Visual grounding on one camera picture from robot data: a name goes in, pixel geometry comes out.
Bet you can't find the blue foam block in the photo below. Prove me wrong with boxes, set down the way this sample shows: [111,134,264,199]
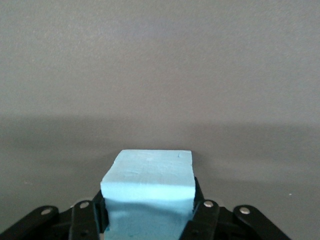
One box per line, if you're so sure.
[99,149,196,240]

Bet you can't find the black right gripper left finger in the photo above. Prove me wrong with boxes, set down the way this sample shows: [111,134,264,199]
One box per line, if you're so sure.
[0,189,111,240]

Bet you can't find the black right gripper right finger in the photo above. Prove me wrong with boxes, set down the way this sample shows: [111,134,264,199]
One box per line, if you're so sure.
[179,176,293,240]

